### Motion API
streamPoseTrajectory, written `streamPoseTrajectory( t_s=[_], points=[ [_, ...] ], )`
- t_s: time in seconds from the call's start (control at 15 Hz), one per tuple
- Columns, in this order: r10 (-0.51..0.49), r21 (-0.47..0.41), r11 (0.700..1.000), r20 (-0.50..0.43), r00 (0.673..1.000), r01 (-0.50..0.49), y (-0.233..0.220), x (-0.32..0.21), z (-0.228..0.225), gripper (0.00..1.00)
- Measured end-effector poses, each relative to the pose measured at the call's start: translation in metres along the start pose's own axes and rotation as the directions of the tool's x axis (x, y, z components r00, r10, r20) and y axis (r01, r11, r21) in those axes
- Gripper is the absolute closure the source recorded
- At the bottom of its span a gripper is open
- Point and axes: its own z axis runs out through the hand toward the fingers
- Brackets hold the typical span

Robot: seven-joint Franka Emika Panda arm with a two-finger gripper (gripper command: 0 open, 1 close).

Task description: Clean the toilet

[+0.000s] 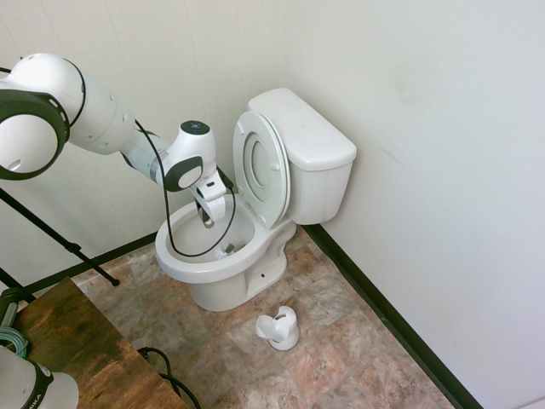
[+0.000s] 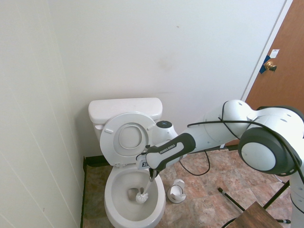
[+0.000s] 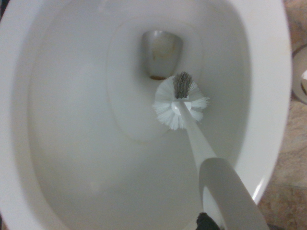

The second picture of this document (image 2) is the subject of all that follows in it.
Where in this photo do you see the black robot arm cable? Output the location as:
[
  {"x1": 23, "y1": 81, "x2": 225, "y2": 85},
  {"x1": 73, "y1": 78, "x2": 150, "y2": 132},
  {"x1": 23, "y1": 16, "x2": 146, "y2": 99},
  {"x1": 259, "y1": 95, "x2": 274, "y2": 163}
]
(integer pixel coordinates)
[{"x1": 179, "y1": 102, "x2": 304, "y2": 176}]

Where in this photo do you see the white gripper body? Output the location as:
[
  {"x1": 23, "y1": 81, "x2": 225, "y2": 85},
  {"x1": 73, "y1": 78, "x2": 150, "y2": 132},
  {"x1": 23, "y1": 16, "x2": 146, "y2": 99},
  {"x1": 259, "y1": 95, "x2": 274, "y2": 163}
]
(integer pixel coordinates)
[{"x1": 135, "y1": 153, "x2": 152, "y2": 170}]

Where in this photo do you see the white toilet brush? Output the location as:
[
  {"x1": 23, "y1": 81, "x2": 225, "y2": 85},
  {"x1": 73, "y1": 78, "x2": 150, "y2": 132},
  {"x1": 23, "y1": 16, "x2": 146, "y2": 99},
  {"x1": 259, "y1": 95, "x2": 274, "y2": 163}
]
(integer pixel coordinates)
[{"x1": 135, "y1": 171, "x2": 158, "y2": 205}]

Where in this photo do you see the dark wooden table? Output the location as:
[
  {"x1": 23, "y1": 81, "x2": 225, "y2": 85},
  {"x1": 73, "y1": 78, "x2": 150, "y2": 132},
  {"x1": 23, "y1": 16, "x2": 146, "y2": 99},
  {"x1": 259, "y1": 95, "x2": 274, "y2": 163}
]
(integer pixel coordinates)
[{"x1": 234, "y1": 201, "x2": 282, "y2": 228}]

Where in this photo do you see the white door frame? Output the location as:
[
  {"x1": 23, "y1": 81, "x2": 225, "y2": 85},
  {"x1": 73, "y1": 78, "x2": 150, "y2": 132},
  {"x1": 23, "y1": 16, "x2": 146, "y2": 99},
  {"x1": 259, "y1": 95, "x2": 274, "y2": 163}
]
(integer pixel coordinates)
[{"x1": 241, "y1": 0, "x2": 294, "y2": 102}]

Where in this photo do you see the blue tape strip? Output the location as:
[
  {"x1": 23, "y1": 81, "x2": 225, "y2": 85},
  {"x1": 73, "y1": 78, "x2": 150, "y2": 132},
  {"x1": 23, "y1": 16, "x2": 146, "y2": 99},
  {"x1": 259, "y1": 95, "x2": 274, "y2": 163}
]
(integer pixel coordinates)
[{"x1": 259, "y1": 55, "x2": 271, "y2": 75}]

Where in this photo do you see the white toilet seat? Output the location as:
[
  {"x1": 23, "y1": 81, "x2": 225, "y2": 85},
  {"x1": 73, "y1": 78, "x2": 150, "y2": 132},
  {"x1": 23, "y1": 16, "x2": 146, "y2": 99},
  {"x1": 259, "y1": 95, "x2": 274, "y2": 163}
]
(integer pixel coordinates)
[{"x1": 99, "y1": 112, "x2": 158, "y2": 167}]

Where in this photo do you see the white toilet brush holder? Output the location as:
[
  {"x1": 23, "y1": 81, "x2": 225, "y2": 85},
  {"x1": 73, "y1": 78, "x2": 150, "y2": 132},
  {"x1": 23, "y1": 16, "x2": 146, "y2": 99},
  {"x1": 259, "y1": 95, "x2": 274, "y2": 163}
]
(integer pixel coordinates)
[{"x1": 169, "y1": 179, "x2": 186, "y2": 204}]

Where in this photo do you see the white tank lid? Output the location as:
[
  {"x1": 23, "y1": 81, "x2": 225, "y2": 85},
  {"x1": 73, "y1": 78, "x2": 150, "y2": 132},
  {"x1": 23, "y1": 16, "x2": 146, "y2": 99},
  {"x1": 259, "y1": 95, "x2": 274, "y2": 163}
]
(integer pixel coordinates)
[{"x1": 88, "y1": 97, "x2": 163, "y2": 124}]

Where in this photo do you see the black cable by table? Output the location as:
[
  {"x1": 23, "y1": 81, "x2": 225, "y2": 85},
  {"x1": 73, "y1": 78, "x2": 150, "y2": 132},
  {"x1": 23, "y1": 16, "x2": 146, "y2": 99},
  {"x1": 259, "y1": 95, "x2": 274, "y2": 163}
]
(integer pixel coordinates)
[{"x1": 222, "y1": 217, "x2": 238, "y2": 228}]

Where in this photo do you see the white toilet tank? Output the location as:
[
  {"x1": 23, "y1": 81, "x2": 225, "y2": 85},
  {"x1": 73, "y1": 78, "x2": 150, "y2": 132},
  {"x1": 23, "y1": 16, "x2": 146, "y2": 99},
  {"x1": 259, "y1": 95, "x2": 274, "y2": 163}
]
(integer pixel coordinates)
[{"x1": 91, "y1": 113, "x2": 163, "y2": 143}]

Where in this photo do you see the black stand leg with foot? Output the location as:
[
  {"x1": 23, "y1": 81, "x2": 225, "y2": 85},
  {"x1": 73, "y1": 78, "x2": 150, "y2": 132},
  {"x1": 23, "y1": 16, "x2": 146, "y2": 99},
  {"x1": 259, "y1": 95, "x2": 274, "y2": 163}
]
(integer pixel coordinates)
[{"x1": 218, "y1": 187, "x2": 246, "y2": 212}]

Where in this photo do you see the white toilet seat cover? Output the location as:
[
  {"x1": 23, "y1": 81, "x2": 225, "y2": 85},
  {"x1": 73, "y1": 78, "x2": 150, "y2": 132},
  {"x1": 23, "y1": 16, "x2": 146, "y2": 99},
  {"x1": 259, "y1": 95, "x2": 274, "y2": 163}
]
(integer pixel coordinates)
[{"x1": 118, "y1": 123, "x2": 145, "y2": 151}]

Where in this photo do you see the brown wooden door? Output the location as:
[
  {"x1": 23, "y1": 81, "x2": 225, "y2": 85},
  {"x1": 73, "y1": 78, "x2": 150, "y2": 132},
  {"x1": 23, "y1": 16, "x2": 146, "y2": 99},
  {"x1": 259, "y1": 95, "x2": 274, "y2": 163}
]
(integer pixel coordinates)
[{"x1": 246, "y1": 0, "x2": 304, "y2": 112}]

